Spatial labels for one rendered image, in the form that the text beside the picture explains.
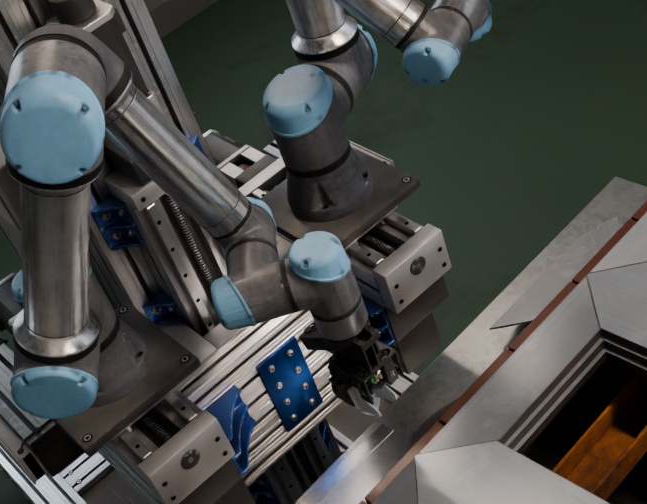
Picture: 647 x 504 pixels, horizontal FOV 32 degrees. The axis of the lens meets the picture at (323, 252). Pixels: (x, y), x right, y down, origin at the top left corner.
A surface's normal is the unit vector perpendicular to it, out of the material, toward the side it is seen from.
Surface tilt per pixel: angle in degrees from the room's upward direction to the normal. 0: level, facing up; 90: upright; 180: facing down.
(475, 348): 0
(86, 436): 0
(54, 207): 91
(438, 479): 0
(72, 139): 83
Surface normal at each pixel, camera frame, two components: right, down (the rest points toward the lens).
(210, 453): 0.63, 0.36
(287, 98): -0.32, -0.63
